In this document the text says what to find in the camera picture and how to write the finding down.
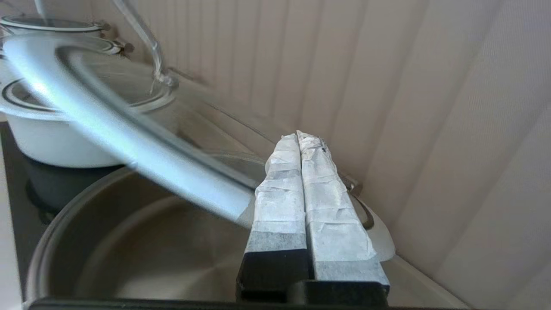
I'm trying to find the white round cooking pot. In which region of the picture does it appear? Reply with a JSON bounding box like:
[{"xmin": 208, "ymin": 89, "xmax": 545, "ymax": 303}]
[
  {"xmin": 0, "ymin": 41, "xmax": 179, "ymax": 168},
  {"xmin": 26, "ymin": 153, "xmax": 396, "ymax": 304},
  {"xmin": 0, "ymin": 15, "xmax": 108, "ymax": 43}
]

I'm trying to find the black glass cooktop panel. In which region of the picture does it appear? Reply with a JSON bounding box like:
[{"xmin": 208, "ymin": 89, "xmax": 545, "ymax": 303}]
[{"xmin": 0, "ymin": 121, "xmax": 125, "ymax": 298}]

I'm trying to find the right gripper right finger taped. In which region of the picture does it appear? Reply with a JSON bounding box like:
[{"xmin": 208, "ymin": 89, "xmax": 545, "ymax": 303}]
[{"xmin": 297, "ymin": 130, "xmax": 390, "ymax": 287}]

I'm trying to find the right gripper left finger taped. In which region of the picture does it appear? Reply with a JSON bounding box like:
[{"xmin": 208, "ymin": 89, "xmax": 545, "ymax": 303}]
[{"xmin": 236, "ymin": 133, "xmax": 310, "ymax": 304}]

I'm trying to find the glass lid white rim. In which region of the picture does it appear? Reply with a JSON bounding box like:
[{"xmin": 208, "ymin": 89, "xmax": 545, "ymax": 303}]
[
  {"xmin": 0, "ymin": 15, "xmax": 106, "ymax": 34},
  {"xmin": 2, "ymin": 0, "xmax": 375, "ymax": 231},
  {"xmin": 0, "ymin": 41, "xmax": 177, "ymax": 122}
]

